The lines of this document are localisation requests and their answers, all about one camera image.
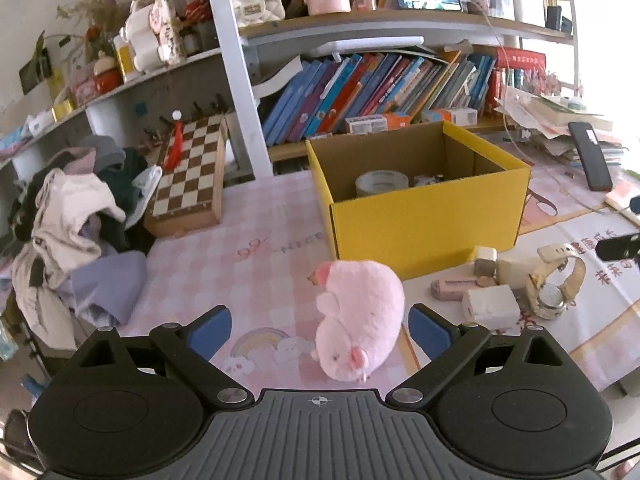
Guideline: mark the cream rectangular adapter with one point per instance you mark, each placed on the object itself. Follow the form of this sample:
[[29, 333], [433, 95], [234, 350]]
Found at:
[[512, 272]]

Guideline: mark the pink plush pig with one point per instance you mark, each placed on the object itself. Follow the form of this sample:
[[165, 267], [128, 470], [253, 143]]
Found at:
[[360, 310]]

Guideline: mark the cream wristwatch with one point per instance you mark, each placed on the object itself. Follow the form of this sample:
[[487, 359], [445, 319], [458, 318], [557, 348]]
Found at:
[[547, 299]]

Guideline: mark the white shelf post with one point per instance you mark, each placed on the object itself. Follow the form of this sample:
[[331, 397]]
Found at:
[[235, 75]]

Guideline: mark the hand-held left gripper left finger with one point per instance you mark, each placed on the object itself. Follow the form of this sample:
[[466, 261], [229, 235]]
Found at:
[[212, 329]]

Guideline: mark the orange and white carton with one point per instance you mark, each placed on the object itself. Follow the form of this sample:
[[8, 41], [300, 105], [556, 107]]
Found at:
[[452, 116]]

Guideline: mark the wooden chessboard box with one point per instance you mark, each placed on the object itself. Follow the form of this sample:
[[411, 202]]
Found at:
[[189, 182]]

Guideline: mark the pink gift box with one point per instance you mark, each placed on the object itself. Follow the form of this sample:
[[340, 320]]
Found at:
[[84, 89]]

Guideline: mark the large white charger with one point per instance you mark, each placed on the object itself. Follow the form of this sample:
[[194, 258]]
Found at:
[[492, 307]]

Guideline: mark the grey tape roll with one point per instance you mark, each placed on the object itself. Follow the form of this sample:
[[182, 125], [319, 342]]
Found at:
[[382, 181]]

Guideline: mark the pink printed desk mat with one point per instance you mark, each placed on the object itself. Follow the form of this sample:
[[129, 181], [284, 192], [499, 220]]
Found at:
[[260, 240]]

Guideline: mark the pink stapler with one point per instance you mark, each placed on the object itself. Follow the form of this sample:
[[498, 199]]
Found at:
[[450, 289]]

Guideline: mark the orange booklet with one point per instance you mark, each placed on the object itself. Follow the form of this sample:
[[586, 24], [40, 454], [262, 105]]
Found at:
[[622, 193]]

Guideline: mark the red printed box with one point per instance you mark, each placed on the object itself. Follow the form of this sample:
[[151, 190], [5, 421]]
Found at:
[[520, 60]]

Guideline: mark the yellow cardboard box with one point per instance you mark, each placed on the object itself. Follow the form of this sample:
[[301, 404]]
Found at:
[[425, 230]]

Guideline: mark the red tassel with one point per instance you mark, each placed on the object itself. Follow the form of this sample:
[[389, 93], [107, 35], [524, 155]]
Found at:
[[176, 146]]

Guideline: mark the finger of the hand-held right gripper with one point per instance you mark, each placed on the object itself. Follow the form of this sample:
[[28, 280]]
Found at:
[[620, 247]]

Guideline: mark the black smartphone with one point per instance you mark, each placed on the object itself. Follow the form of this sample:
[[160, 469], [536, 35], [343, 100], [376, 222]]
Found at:
[[590, 160]]

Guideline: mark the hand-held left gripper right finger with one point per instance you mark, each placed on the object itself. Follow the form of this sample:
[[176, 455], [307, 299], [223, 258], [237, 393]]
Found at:
[[429, 330]]

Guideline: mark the row of books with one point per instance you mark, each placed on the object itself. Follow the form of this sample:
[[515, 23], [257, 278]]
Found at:
[[350, 95]]

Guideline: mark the small yellow box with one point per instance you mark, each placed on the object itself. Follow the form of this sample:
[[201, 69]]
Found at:
[[64, 110]]

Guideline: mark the curved white shelf board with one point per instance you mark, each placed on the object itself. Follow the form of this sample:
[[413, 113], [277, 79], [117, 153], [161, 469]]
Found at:
[[380, 23]]

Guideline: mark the pile of clothes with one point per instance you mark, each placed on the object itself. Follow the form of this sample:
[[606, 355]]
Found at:
[[55, 220]]

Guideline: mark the red and white jar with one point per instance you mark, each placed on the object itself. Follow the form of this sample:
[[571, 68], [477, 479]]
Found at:
[[107, 79]]

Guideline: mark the white box with orange end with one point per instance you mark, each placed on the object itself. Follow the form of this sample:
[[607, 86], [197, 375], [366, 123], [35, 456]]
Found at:
[[372, 124]]

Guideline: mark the dried flower bouquet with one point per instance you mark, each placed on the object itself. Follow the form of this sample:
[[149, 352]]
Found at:
[[100, 0]]

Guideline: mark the white pen holders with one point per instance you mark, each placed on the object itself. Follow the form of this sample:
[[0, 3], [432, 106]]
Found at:
[[527, 6]]

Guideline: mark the stack of papers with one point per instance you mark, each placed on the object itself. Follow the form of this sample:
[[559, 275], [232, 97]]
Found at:
[[542, 110]]

